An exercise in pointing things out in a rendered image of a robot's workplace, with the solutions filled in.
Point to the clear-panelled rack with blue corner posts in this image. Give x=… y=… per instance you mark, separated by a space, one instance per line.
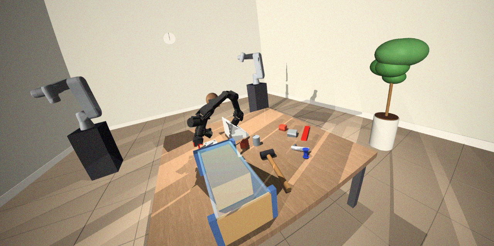
x=240 y=200

